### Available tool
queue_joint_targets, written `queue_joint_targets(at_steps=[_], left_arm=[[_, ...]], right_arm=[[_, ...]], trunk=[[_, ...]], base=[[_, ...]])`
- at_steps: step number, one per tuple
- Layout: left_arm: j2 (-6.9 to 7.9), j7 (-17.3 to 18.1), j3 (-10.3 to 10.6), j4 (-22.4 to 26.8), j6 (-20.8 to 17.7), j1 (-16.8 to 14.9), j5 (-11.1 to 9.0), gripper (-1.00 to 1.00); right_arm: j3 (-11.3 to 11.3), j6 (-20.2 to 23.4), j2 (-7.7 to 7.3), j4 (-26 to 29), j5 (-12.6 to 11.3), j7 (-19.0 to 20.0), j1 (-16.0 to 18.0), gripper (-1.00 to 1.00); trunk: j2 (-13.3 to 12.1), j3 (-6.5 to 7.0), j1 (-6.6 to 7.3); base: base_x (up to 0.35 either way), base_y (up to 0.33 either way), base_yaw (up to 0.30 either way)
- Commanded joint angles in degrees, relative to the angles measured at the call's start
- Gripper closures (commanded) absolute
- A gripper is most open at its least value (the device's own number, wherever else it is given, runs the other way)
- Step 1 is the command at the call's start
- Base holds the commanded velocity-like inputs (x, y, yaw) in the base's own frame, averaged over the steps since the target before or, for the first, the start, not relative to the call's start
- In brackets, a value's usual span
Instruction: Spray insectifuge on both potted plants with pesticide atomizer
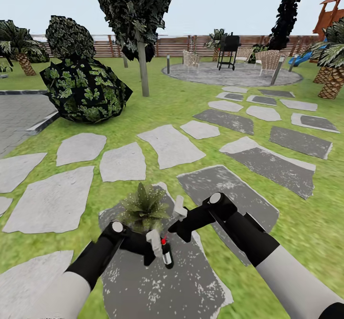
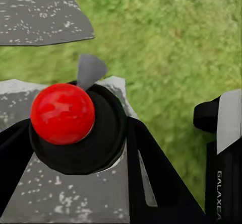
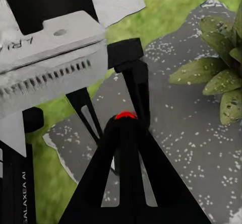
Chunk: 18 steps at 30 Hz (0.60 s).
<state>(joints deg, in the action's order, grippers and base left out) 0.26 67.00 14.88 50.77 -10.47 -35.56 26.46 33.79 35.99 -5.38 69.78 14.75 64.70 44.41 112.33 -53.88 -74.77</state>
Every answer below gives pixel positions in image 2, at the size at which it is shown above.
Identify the insectifuge atomizer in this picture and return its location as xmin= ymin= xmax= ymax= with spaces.
xmin=29 ymin=52 xmax=127 ymax=176

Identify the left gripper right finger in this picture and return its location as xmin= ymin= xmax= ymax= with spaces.
xmin=126 ymin=117 xmax=211 ymax=224

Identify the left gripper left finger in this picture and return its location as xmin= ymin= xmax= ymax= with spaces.
xmin=0 ymin=119 xmax=34 ymax=217

